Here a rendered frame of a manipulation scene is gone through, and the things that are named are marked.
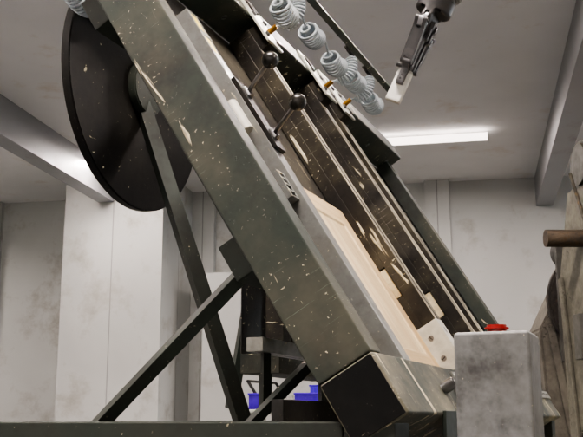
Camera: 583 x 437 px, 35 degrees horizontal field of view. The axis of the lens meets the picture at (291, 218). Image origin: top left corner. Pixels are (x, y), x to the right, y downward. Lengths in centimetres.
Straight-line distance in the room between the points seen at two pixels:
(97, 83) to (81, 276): 848
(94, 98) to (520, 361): 173
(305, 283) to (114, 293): 952
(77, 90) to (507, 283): 922
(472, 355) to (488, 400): 7
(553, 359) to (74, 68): 600
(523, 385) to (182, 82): 84
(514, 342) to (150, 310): 952
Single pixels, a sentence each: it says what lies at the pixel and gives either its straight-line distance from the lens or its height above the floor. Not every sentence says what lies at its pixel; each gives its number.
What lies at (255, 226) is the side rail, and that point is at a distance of 166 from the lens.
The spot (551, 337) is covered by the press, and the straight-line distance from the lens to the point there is 811.
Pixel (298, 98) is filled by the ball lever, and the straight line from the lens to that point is 193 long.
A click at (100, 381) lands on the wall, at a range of 1105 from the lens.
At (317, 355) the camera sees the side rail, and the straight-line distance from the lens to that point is 159.
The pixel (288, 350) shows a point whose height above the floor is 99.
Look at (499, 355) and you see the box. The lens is 151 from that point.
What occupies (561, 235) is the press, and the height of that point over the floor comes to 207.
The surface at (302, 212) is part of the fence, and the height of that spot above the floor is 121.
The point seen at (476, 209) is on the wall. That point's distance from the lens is 1173.
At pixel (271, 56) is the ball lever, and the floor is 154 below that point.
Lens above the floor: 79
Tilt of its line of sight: 12 degrees up
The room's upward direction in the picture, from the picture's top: straight up
